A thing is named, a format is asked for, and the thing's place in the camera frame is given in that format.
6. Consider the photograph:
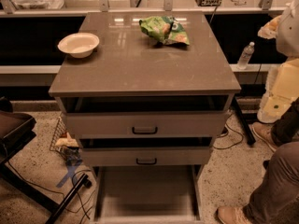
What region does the grey drawer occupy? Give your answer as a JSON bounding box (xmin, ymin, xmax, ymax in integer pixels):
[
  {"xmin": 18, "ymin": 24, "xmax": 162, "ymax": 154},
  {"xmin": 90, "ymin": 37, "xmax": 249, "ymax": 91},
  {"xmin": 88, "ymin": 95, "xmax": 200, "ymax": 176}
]
[
  {"xmin": 90, "ymin": 166, "xmax": 205, "ymax": 224},
  {"xmin": 80, "ymin": 137, "xmax": 212, "ymax": 167},
  {"xmin": 59, "ymin": 95, "xmax": 232, "ymax": 139}
]

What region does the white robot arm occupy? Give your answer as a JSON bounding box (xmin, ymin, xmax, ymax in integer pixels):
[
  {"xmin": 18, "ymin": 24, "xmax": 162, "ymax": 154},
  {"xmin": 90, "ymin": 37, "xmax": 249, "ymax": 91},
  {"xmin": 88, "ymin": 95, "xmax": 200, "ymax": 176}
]
[{"xmin": 257, "ymin": 0, "xmax": 299, "ymax": 123}]

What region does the grey drawer cabinet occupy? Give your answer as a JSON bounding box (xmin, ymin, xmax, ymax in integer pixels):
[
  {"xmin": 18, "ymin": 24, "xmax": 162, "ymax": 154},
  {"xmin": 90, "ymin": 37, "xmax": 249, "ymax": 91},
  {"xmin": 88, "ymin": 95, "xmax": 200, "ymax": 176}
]
[{"xmin": 48, "ymin": 10, "xmax": 242, "ymax": 175}]

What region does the clear plastic water bottle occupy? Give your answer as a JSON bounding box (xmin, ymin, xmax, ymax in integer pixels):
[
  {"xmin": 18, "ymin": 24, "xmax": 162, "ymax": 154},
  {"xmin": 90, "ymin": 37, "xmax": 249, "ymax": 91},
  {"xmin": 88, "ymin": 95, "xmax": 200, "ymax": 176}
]
[{"xmin": 237, "ymin": 42, "xmax": 255, "ymax": 70}]

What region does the person's far leg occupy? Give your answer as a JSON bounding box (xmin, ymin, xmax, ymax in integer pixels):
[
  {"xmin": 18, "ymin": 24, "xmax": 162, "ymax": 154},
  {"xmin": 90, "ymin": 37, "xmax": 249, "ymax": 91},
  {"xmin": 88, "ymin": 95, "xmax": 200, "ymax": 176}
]
[{"xmin": 271, "ymin": 98, "xmax": 299, "ymax": 147}]

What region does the person's leg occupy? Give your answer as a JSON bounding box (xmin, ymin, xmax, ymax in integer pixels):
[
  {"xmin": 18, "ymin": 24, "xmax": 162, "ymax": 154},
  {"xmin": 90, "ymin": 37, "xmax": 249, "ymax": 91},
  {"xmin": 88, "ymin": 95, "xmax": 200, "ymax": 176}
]
[
  {"xmin": 243, "ymin": 142, "xmax": 299, "ymax": 224},
  {"xmin": 271, "ymin": 98, "xmax": 299, "ymax": 147}
]

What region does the tan shoe far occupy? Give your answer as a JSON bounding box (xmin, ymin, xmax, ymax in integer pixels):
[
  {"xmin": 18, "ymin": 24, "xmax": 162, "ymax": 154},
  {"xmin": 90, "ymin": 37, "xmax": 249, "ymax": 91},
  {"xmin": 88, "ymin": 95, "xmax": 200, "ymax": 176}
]
[{"xmin": 252, "ymin": 122, "xmax": 278, "ymax": 152}]

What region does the green chip bag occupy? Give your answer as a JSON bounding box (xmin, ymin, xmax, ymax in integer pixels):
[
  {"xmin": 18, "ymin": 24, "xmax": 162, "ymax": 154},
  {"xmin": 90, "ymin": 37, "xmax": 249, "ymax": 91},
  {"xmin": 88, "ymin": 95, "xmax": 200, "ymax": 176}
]
[{"xmin": 139, "ymin": 16, "xmax": 190, "ymax": 46}]

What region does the person's near leg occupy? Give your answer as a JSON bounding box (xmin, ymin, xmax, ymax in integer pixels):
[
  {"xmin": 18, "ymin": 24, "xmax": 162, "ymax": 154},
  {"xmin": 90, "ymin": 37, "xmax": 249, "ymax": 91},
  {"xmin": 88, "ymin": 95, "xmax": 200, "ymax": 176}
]
[{"xmin": 243, "ymin": 142, "xmax": 299, "ymax": 224}]

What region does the white bowl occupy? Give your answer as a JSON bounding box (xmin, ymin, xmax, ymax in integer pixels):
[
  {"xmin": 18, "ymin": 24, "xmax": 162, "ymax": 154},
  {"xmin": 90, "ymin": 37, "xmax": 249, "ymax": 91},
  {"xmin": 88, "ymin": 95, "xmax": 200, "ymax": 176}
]
[{"xmin": 58, "ymin": 33, "xmax": 100, "ymax": 59}]

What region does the black chair left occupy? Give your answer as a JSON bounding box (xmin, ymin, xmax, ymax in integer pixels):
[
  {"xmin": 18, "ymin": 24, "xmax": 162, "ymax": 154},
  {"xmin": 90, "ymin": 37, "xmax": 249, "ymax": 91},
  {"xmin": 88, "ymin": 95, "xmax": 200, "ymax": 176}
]
[{"xmin": 0, "ymin": 96, "xmax": 89, "ymax": 224}]

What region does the black floor cable right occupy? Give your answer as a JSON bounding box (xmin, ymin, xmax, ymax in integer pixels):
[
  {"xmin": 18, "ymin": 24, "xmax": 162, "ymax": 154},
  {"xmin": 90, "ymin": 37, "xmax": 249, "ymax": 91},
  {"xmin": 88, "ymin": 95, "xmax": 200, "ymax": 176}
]
[{"xmin": 212, "ymin": 112, "xmax": 245, "ymax": 151}]

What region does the black floor cable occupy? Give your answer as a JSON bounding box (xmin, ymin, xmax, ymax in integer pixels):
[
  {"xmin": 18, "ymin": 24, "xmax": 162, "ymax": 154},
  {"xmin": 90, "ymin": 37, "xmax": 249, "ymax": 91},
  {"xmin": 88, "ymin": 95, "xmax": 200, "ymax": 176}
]
[
  {"xmin": 212, "ymin": 112, "xmax": 245, "ymax": 151},
  {"xmin": 3, "ymin": 143, "xmax": 96, "ymax": 224}
]

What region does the wire basket on floor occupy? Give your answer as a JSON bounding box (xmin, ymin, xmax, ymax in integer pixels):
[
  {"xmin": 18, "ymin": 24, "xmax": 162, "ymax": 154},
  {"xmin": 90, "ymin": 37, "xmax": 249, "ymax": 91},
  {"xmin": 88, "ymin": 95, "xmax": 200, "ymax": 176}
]
[{"xmin": 50, "ymin": 117, "xmax": 81, "ymax": 161}]

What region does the black floor cable left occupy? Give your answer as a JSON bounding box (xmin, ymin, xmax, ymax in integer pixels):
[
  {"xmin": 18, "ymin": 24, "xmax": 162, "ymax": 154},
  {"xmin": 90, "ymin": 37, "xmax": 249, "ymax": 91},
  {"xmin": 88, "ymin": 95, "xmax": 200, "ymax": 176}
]
[{"xmin": 3, "ymin": 143, "xmax": 96, "ymax": 224}]

